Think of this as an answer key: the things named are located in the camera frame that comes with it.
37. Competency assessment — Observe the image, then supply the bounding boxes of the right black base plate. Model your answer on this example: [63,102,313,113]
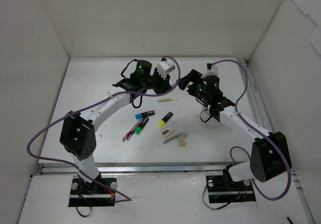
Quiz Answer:
[205,175,256,204]

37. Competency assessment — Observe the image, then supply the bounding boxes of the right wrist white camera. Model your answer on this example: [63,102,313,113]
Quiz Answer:
[203,63,219,78]

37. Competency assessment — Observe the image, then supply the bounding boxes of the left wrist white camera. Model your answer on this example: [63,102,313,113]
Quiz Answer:
[156,60,175,79]

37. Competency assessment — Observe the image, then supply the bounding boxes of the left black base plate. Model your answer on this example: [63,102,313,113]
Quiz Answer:
[68,176,115,207]

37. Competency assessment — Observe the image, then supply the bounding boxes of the yellow cap black highlighter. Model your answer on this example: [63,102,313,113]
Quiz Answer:
[158,111,174,128]

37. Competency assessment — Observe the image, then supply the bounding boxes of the green cap black highlighter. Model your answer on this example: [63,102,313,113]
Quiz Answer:
[134,117,149,135]

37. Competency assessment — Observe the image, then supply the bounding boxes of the blue cap black highlighter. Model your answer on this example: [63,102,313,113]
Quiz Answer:
[135,110,155,120]

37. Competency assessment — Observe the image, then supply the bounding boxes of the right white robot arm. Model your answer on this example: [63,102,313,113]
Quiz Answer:
[179,69,291,190]

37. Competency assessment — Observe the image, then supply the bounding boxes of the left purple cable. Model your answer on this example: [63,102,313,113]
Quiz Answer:
[27,56,182,203]

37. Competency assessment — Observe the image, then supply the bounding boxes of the yellow pen tube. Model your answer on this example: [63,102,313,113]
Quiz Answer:
[157,97,178,102]

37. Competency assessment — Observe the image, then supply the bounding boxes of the white divided round container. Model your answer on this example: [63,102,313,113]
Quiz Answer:
[201,109,224,128]

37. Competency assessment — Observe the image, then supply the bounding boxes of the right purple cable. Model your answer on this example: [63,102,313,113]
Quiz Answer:
[212,59,292,200]

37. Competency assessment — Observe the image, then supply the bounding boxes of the blue pen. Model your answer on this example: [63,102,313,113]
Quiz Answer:
[126,120,141,141]

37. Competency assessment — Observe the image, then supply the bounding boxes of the small wooden sharpener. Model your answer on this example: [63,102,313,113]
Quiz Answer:
[178,141,186,147]

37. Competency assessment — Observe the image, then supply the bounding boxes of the purple cable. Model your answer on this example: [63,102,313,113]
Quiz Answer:
[212,59,292,200]
[27,56,182,203]

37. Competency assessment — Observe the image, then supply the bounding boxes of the pink white stapler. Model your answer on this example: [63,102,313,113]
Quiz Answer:
[161,127,174,139]

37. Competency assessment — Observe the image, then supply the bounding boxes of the wrist white camera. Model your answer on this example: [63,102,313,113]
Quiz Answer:
[203,63,219,78]
[156,60,175,79]

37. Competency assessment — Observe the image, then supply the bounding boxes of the red pen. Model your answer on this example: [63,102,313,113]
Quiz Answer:
[122,120,140,142]

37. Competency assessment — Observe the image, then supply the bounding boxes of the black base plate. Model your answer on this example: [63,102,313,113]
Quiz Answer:
[205,175,256,204]
[68,176,115,207]

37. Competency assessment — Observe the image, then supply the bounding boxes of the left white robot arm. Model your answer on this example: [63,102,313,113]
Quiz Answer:
[60,58,175,194]

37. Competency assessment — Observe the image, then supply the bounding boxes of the grey eraser block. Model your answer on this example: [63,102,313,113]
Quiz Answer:
[177,133,188,141]

